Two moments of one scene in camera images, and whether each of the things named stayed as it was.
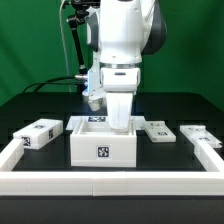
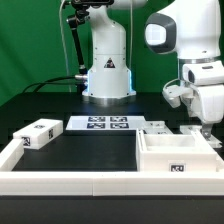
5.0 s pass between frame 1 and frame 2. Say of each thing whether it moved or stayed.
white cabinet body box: moved
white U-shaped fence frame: stayed
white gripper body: moved
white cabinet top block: stayed
